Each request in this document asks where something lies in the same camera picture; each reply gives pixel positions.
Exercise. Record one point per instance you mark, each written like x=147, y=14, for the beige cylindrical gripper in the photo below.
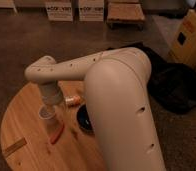
x=51, y=93

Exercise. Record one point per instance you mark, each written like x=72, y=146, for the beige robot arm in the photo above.
x=117, y=102

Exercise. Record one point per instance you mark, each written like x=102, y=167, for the small orange white bottle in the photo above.
x=73, y=100

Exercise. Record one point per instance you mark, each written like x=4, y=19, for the black round bowl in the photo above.
x=83, y=120

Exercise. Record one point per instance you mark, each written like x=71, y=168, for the red marker pen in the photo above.
x=56, y=135

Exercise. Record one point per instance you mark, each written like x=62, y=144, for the round wooden table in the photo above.
x=25, y=142

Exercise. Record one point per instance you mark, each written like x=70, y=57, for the left white labelled box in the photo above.
x=59, y=10

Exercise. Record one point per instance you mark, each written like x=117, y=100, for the white labelled box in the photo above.
x=91, y=10
x=59, y=10

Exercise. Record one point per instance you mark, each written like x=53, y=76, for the right white labelled box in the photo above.
x=91, y=10

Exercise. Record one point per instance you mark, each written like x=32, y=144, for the white furniture corner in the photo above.
x=8, y=4

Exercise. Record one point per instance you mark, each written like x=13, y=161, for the wooden pallet dolly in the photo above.
x=125, y=12

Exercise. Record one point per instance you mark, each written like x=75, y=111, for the black cloth on floor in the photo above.
x=172, y=85

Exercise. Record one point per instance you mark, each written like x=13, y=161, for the yellow cardboard box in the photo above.
x=183, y=47

